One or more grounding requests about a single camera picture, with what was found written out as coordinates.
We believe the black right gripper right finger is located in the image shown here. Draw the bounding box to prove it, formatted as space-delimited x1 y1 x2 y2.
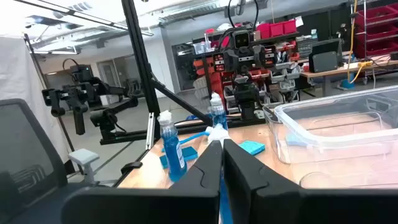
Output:
224 139 398 224

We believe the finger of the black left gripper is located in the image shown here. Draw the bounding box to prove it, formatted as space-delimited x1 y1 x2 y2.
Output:
222 49 246 74
244 45 269 74

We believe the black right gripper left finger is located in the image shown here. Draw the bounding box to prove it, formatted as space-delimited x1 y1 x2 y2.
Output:
62 139 223 224

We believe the blue Dawn dish soap bottle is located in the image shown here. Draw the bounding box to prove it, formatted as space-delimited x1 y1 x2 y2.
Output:
207 92 229 131
157 110 188 183

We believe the blue handled dish brush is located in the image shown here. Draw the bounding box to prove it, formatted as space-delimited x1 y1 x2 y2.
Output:
160 123 231 153

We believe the parts bin rack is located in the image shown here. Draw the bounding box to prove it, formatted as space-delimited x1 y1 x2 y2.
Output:
192 29 301 113

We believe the red storage bin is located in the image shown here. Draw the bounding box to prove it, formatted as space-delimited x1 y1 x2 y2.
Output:
269 22 284 38
256 23 271 40
282 19 298 35

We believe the black table edge clamp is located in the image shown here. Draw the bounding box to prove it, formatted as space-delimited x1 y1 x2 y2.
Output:
120 161 144 175

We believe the clear acrylic organiser bin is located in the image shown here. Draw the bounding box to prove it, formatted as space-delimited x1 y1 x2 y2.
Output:
262 102 282 138
298 146 398 190

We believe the black equipment case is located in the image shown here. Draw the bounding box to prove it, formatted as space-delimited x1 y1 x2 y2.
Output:
307 39 343 74

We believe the clear tapered storage box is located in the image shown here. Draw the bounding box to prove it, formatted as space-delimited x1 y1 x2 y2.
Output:
273 85 398 166

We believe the silver aluminium strip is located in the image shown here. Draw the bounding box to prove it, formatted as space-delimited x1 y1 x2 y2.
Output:
145 111 155 151

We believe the wooden workbench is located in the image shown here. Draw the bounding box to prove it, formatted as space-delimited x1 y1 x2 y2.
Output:
300 57 398 97

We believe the small blue floor base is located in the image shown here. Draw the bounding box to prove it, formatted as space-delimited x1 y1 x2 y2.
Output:
337 77 356 91

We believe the rack with red crates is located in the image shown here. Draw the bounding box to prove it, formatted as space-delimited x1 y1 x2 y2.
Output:
353 0 398 60

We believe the black mesh office chair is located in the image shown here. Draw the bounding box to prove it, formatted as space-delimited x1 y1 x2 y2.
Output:
0 98 103 224

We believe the white fabric screen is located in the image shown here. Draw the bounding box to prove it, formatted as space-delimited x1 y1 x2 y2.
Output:
0 34 72 164

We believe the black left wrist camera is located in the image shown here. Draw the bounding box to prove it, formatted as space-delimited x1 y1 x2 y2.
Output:
232 29 252 50

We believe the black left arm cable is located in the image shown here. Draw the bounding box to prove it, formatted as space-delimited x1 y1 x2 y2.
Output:
227 0 259 31

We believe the yellow hanging cable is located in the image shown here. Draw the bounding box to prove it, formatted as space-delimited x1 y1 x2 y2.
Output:
346 0 374 85

